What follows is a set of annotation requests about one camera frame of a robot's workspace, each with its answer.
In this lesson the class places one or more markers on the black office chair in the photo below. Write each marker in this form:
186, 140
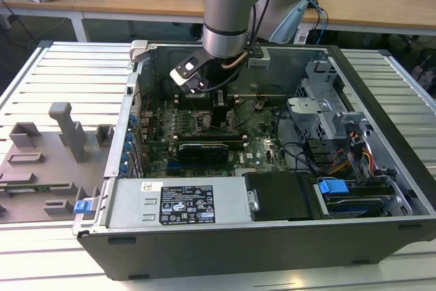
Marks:
424, 73

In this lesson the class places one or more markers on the green motherboard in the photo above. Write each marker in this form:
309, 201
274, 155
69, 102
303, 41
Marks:
259, 148

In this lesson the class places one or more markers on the dark hard disk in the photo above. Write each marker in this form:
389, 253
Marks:
354, 206

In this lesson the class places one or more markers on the grey parts rack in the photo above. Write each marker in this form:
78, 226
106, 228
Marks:
51, 168

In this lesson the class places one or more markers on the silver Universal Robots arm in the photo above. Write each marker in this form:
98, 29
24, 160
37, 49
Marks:
225, 15

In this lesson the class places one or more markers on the black graphics card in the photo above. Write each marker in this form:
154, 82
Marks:
204, 153

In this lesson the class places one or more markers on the black plastic shroud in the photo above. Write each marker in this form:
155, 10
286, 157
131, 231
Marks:
282, 199

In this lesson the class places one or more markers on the silver power supply unit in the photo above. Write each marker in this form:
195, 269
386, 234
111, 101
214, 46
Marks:
136, 209

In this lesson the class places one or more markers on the black open PC case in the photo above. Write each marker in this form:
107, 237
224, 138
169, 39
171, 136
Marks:
238, 253

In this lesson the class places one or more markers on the silver drive cage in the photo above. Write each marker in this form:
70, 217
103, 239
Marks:
306, 110

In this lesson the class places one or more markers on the silver CPU plate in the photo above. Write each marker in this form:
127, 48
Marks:
205, 123

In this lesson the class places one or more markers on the black RAM slot row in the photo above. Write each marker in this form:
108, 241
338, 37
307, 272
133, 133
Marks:
201, 102
204, 137

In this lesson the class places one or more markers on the black PSU label sticker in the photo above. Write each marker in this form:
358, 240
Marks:
187, 204

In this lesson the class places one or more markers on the CPU socket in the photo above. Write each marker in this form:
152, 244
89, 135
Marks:
197, 129

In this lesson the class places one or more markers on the blue disk carrier tab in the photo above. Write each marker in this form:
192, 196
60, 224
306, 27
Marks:
332, 186

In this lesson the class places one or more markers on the blue case latch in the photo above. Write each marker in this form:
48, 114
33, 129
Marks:
80, 207

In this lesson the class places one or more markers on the short wooden desk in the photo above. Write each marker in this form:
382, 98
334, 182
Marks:
34, 6

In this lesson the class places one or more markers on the green RAM stick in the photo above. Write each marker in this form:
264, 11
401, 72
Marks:
34, 187

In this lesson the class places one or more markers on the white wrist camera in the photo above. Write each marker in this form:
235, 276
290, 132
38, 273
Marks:
185, 69

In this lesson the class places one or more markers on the blue expansion slot clip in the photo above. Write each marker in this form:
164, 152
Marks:
127, 148
125, 158
123, 168
129, 139
132, 120

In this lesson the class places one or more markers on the black coin battery holder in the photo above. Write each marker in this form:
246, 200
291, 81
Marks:
259, 104

